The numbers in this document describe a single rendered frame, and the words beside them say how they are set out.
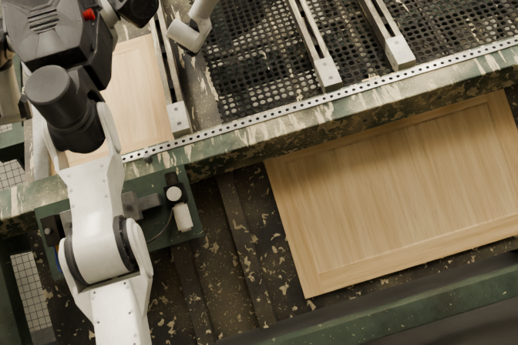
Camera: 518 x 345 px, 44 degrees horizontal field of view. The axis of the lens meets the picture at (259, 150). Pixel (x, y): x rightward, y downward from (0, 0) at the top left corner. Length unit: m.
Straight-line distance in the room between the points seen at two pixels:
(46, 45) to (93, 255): 0.57
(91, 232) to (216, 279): 0.83
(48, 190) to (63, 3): 0.68
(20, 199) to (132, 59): 0.68
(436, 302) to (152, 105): 1.16
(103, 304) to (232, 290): 0.82
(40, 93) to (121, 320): 0.57
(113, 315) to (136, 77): 1.09
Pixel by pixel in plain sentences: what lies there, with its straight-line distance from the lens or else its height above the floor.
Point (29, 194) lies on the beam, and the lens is 2.24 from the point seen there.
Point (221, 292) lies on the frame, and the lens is 2.36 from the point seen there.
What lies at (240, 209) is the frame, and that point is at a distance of 2.27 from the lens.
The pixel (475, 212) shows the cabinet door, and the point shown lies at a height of 0.37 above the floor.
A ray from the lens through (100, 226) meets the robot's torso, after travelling 1.62.
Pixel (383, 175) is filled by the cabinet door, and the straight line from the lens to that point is 2.35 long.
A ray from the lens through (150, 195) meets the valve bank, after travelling 2.05.
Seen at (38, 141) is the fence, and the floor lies 1.05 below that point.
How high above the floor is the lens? 0.61
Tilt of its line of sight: 5 degrees up
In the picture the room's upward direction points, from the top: 17 degrees counter-clockwise
